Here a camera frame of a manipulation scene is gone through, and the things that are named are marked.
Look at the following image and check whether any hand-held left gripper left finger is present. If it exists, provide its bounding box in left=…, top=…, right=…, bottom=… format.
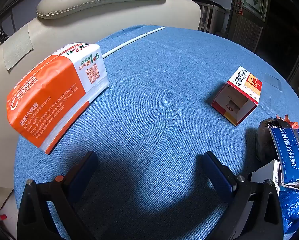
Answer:
left=17, top=151, right=98, bottom=240

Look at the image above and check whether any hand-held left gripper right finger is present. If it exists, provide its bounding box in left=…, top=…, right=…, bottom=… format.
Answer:
left=202, top=151, right=284, bottom=240

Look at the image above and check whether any black plastic bag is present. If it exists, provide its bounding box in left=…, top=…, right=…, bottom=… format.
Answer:
left=255, top=118, right=299, bottom=175

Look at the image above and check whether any blue toothpaste box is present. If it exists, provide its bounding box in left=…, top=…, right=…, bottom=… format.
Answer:
left=269, top=127, right=299, bottom=188

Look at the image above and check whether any blue plastic wrapper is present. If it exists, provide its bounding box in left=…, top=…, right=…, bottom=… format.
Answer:
left=280, top=186, right=299, bottom=234

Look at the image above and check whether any orange wrapper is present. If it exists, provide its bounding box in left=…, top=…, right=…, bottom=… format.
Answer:
left=276, top=114, right=299, bottom=128

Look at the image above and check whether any red and white medicine box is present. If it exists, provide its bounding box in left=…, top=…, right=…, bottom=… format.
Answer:
left=211, top=66, right=262, bottom=127

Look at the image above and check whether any white cardboard box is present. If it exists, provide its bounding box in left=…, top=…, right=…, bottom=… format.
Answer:
left=233, top=159, right=281, bottom=238

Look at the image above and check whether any orange tissue pack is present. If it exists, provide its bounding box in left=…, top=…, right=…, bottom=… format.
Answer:
left=6, top=42, right=109, bottom=155

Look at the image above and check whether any blue tablecloth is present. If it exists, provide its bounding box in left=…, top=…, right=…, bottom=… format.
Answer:
left=14, top=25, right=299, bottom=240

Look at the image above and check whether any clear tape patch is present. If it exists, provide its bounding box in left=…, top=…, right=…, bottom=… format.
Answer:
left=261, top=74, right=282, bottom=110

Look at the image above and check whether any thin white rod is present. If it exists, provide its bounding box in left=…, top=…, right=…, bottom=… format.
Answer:
left=102, top=26, right=166, bottom=57

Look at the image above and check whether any wooden door with glass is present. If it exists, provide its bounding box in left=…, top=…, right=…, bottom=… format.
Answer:
left=227, top=0, right=271, bottom=53

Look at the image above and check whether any wooden crib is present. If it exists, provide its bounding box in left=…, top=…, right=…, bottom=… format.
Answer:
left=195, top=1, right=226, bottom=34

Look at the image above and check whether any beige leather sofa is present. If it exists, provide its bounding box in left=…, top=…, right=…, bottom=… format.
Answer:
left=0, top=0, right=202, bottom=213

